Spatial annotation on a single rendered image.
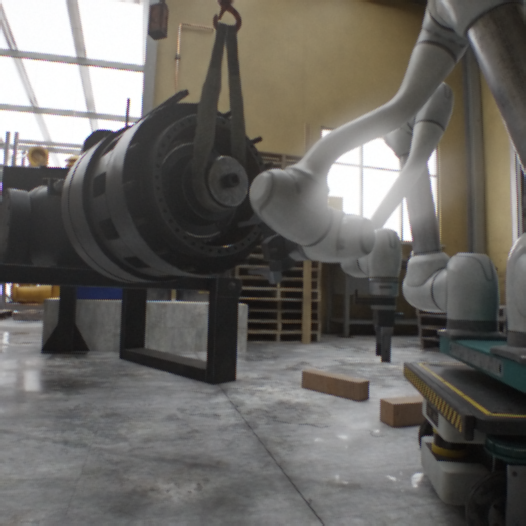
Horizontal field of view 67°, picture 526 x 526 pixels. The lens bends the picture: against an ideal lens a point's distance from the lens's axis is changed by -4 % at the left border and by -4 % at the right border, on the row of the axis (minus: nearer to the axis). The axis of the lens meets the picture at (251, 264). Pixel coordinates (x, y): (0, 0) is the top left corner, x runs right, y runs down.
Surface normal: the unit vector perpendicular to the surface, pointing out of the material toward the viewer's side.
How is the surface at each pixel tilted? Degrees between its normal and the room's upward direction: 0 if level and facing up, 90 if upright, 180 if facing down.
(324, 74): 90
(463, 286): 88
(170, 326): 90
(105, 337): 90
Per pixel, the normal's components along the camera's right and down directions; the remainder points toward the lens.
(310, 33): 0.24, -0.06
